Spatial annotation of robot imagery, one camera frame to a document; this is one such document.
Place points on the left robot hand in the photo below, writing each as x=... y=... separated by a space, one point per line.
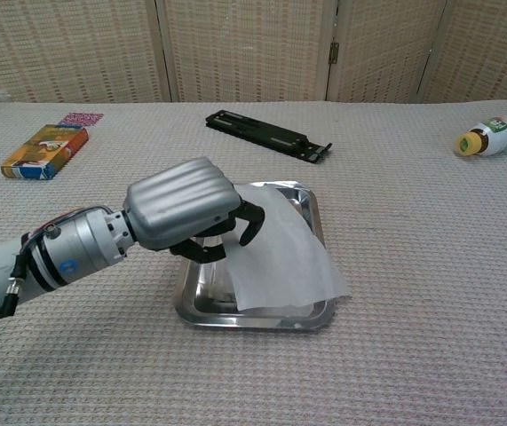
x=182 y=208

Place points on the white paper sheet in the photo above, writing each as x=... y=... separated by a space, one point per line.
x=284 y=253

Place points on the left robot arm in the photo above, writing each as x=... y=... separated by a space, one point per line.
x=44 y=262

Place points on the silver metal tray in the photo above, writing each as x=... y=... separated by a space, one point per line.
x=253 y=284

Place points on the pink patterned card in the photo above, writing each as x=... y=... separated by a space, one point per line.
x=80 y=118

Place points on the orange snack box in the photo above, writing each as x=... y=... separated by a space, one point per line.
x=44 y=151

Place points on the woven folding screen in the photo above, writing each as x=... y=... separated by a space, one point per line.
x=253 y=49

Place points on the beige woven tablecloth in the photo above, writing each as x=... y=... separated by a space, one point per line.
x=390 y=266

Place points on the white bottle yellow cap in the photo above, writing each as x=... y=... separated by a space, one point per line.
x=499 y=133

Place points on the black metal rail bracket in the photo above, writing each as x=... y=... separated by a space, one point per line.
x=266 y=135

